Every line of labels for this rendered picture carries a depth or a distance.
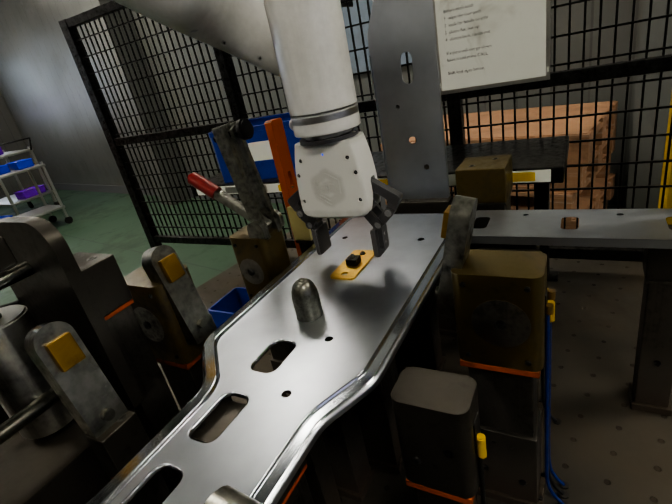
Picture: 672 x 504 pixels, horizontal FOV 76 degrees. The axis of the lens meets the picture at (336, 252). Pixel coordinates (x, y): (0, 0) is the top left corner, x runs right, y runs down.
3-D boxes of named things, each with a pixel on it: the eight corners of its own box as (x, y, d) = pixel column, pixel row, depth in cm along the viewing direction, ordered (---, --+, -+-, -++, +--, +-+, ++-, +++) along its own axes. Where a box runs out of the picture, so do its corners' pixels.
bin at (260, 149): (328, 173, 101) (316, 116, 95) (221, 183, 113) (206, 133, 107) (350, 154, 114) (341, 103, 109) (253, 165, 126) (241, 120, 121)
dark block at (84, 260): (201, 528, 62) (72, 274, 45) (168, 512, 66) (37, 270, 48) (224, 498, 66) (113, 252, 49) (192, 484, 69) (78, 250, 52)
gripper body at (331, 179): (277, 138, 53) (298, 221, 58) (350, 129, 48) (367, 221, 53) (308, 124, 59) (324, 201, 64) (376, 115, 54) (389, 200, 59)
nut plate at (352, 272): (353, 280, 57) (351, 272, 57) (328, 278, 59) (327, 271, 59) (377, 252, 64) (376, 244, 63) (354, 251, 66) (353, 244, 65)
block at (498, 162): (511, 348, 83) (505, 167, 69) (469, 343, 87) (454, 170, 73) (516, 324, 89) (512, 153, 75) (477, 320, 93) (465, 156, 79)
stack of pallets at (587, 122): (613, 233, 257) (623, 98, 226) (580, 296, 209) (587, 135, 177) (445, 218, 328) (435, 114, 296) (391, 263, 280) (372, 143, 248)
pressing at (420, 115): (449, 198, 78) (429, -17, 64) (390, 200, 84) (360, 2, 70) (450, 197, 79) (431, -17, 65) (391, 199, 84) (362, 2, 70)
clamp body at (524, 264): (567, 527, 53) (577, 283, 39) (469, 496, 59) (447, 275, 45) (569, 481, 58) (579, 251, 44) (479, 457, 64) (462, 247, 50)
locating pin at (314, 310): (317, 334, 50) (305, 286, 48) (295, 331, 52) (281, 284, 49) (330, 319, 53) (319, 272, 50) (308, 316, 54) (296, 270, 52)
